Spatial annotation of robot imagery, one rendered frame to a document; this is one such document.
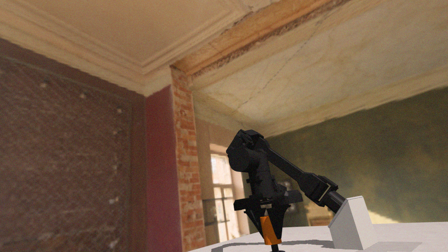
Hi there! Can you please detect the orange knob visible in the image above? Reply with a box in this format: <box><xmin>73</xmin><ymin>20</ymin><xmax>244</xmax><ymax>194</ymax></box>
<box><xmin>260</xmin><ymin>216</ymin><xmax>282</xmax><ymax>245</ymax></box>

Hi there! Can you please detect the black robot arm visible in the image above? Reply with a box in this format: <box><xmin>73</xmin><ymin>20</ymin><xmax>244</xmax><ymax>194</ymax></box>
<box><xmin>226</xmin><ymin>129</ymin><xmax>346</xmax><ymax>214</ymax></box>

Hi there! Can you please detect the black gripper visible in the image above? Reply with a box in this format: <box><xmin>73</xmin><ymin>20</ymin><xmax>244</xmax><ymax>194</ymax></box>
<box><xmin>233</xmin><ymin>171</ymin><xmax>303</xmax><ymax>239</ymax></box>

